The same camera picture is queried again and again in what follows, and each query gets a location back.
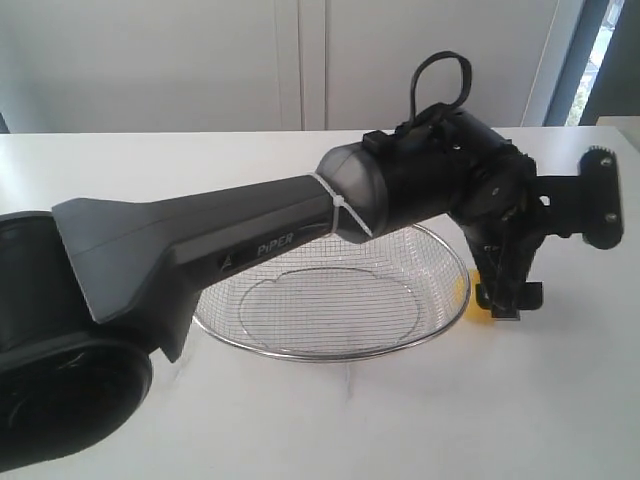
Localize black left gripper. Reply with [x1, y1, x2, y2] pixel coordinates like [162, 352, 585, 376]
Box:
[459, 209, 546, 321]

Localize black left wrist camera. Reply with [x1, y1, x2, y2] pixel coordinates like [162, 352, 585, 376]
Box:
[534, 146, 624, 250]

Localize metal wire mesh basket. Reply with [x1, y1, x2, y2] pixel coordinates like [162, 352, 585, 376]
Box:
[194, 225, 471, 362]

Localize window with dark frame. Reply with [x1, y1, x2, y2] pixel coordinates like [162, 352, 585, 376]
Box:
[543, 0, 639, 126]

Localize yellow lemon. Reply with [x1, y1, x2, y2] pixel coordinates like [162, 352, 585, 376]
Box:
[462, 268, 495, 326]

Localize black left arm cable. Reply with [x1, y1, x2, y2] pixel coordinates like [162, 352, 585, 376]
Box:
[394, 49, 474, 139]

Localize white cabinet doors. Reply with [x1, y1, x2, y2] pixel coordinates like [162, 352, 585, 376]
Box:
[1, 1, 582, 133]

